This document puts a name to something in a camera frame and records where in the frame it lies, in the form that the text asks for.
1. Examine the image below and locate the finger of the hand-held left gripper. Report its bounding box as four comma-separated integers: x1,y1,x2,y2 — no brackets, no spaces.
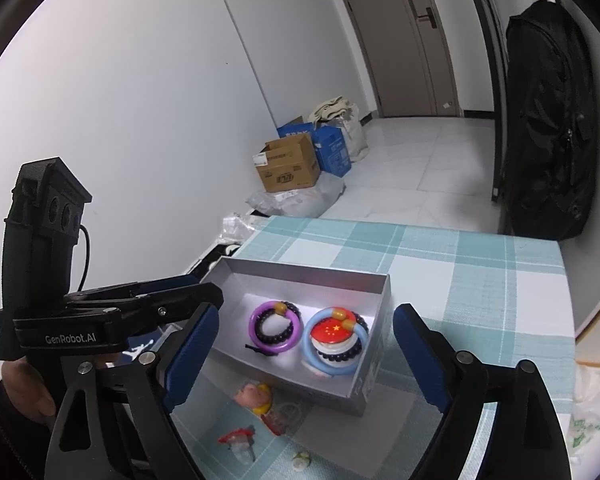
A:
117,282,226,340
64,274,202,307

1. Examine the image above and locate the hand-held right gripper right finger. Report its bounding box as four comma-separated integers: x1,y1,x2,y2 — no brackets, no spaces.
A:
393,302,571,480

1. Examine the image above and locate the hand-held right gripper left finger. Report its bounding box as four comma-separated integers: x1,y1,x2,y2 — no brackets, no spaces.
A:
45,302,221,480

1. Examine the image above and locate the purple bracelet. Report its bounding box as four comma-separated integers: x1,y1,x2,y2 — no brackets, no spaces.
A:
249,300,304,354

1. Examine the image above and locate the black spiral hair tie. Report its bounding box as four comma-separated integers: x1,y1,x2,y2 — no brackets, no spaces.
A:
312,312,366,364
258,302,301,347

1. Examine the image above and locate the round pin badge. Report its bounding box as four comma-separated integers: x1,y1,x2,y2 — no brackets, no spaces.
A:
312,317,356,349

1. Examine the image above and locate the light blue bracelet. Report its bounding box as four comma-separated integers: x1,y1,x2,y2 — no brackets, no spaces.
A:
300,308,370,377

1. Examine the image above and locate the silver cardboard box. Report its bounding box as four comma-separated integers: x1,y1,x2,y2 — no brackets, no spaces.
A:
200,256,393,417

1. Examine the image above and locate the person's left forearm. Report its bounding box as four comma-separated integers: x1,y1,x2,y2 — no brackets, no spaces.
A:
0,380,51,480

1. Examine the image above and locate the person's left hand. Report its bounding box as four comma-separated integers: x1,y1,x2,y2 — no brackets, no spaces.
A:
1,359,57,417

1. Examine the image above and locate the dark blue bag white logo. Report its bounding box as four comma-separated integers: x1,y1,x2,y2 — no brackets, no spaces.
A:
120,325,181,362

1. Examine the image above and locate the small red white toy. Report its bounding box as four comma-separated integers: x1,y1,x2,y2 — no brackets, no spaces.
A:
217,425,257,463

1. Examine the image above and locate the crumpled clear plastic wrap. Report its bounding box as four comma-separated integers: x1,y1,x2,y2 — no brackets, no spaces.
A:
222,212,261,241

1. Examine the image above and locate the teal checked tablecloth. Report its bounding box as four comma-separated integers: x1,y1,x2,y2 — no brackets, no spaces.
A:
170,216,579,480

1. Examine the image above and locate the translucent plastic bag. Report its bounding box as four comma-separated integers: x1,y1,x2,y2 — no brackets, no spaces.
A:
245,177,347,219

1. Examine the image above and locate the brown cardboard box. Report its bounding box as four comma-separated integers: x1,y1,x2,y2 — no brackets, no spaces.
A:
253,132,323,194

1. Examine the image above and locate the plastic bag green print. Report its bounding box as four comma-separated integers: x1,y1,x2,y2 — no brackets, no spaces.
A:
572,364,600,467

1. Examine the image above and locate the open blue carton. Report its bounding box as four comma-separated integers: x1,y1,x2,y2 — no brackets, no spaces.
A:
277,116,316,139

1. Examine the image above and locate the large blue carton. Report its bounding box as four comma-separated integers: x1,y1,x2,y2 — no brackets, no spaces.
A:
312,125,354,177

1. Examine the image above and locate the white sack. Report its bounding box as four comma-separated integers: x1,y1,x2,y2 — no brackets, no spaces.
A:
330,105,370,161

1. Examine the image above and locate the beige cloth bag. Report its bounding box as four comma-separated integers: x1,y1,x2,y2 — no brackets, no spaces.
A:
307,95,356,124

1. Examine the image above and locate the black coat rack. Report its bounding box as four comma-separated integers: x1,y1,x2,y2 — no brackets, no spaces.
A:
450,0,512,204

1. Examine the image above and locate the black backpack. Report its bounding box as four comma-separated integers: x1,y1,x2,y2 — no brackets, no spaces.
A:
504,0,599,241

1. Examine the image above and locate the brown door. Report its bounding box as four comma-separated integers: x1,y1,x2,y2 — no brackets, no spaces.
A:
327,0,462,119

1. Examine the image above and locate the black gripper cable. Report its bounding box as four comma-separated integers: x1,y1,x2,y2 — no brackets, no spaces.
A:
76,224,92,292

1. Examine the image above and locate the pink figure keychain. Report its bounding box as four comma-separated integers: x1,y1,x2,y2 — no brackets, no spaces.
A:
234,381,304,436

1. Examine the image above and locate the white wall cable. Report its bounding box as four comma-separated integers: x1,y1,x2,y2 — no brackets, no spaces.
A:
206,0,282,127

